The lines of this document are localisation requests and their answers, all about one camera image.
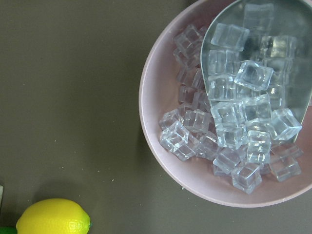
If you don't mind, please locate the clear ice cube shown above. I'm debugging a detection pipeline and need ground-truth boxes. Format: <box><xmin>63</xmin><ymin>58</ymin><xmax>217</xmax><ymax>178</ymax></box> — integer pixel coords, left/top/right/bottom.
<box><xmin>234</xmin><ymin>60</ymin><xmax>273</xmax><ymax>91</ymax></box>

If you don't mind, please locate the pink bowl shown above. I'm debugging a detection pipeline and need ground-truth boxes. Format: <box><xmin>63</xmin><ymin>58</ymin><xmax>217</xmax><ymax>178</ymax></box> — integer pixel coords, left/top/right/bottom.
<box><xmin>138</xmin><ymin>0</ymin><xmax>312</xmax><ymax>208</ymax></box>

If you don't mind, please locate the green lime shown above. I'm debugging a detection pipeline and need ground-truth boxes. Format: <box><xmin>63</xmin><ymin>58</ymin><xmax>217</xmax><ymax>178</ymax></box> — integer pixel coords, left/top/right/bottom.
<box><xmin>0</xmin><ymin>227</ymin><xmax>17</xmax><ymax>234</ymax></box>

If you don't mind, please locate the upper yellow lemon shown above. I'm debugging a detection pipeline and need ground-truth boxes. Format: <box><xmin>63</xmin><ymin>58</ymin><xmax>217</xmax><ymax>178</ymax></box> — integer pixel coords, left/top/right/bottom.
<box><xmin>16</xmin><ymin>198</ymin><xmax>91</xmax><ymax>234</ymax></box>

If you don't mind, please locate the metal ice scoop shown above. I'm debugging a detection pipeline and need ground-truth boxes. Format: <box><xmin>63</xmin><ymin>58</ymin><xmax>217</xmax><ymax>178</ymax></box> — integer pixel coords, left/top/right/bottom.
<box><xmin>201</xmin><ymin>0</ymin><xmax>312</xmax><ymax>142</ymax></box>

